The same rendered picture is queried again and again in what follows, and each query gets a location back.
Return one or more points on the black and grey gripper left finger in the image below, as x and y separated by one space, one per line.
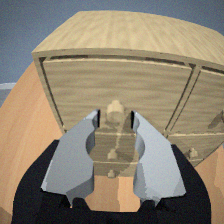
62 172

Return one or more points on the tan wooden chest of drawers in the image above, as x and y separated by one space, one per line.
132 34

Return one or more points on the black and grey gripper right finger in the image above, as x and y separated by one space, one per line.
163 174

